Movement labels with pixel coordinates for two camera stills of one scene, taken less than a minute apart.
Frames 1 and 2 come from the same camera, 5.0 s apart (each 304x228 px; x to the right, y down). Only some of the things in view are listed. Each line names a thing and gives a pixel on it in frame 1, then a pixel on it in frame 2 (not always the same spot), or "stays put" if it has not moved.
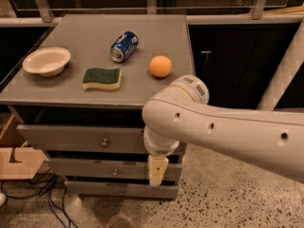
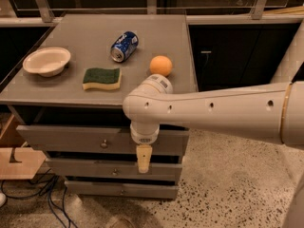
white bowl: [47, 62] stays put
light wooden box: [16, 161] stays put
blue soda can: [123, 46] stays put
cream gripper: [161, 150] → [144, 138]
